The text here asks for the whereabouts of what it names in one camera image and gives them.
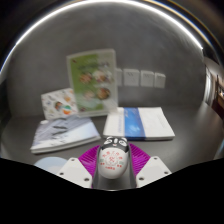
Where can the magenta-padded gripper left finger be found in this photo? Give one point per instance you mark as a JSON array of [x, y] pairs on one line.
[[75, 171]]

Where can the white wall socket plate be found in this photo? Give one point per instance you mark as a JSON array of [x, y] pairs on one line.
[[160, 80], [147, 78], [119, 77], [131, 77]]

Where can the curved ceiling light strip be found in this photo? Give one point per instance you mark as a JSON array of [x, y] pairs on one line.
[[100, 1]]

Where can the white book with blue band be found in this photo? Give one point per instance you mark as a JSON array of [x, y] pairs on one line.
[[140, 123]]

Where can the green upright menu sign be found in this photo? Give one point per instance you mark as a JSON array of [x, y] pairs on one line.
[[93, 81]]

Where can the white sticker-print card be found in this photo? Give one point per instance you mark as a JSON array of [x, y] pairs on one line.
[[58, 103]]

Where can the grey striped-cover book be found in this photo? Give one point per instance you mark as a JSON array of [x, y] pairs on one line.
[[63, 133]]

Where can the white panda-face computer mouse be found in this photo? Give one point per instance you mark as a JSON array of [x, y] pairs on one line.
[[113, 160]]

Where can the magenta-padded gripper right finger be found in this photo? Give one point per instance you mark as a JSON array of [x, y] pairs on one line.
[[153, 171]]

